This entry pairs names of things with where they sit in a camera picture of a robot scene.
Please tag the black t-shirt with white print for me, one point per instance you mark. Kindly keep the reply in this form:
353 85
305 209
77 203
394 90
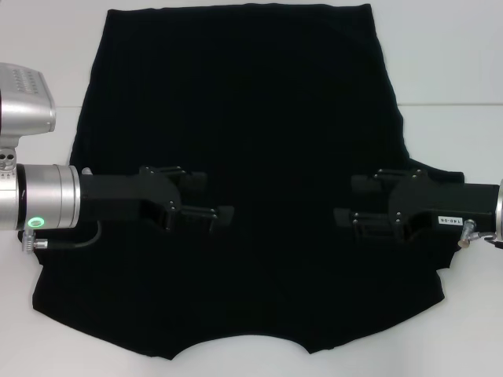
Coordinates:
251 118

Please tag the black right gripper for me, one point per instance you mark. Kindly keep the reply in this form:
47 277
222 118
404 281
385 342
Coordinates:
440 204

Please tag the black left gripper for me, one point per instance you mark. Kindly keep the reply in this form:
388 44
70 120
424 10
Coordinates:
118 192

